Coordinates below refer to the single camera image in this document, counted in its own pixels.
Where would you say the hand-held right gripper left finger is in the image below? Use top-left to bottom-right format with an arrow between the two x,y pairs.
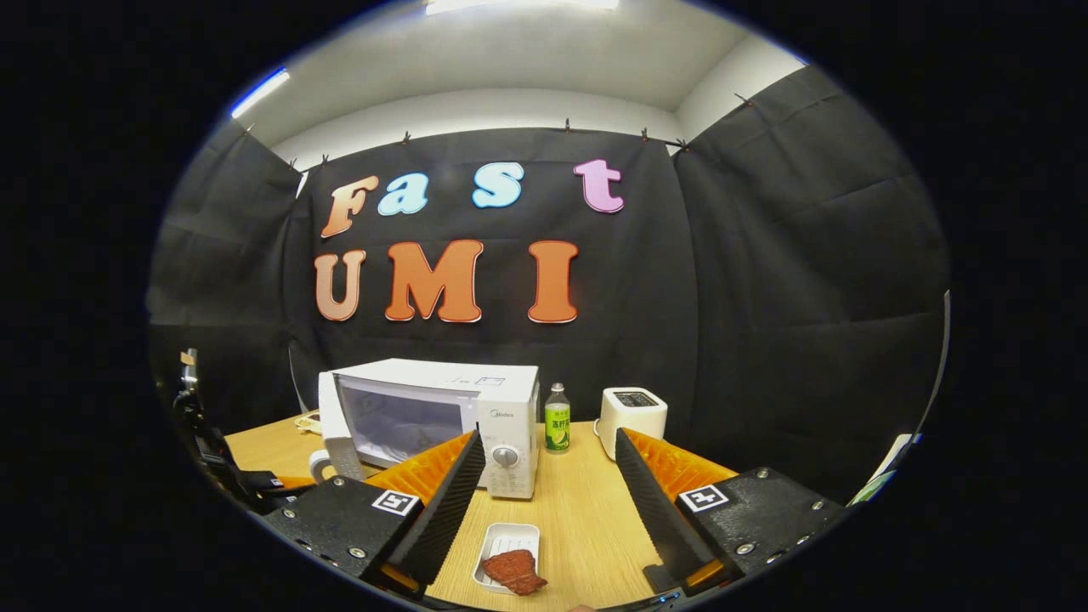
259,429 -> 488,600

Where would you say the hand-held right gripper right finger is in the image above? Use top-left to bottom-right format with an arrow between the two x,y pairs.
614,427 -> 848,598

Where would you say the reddish brown meat slice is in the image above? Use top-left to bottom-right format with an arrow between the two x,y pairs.
480,549 -> 548,596

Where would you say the white microwave oven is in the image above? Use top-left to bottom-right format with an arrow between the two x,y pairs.
317,358 -> 541,501

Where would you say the white rectangular plastic tray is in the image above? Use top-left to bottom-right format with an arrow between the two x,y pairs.
472,523 -> 541,594

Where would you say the white toaster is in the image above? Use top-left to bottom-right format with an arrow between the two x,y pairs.
593,388 -> 669,462

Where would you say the green label drink bottle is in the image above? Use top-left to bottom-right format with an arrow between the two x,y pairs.
545,382 -> 571,454

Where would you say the white and green object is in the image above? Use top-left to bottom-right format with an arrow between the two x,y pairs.
846,433 -> 923,507

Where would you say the black backdrop cloth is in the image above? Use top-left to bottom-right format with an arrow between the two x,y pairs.
146,66 -> 951,502

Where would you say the long ceiling strip light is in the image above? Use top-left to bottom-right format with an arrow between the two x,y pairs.
229,68 -> 292,120

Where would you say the rectangular ceiling light panel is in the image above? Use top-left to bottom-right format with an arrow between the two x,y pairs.
425,0 -> 621,16

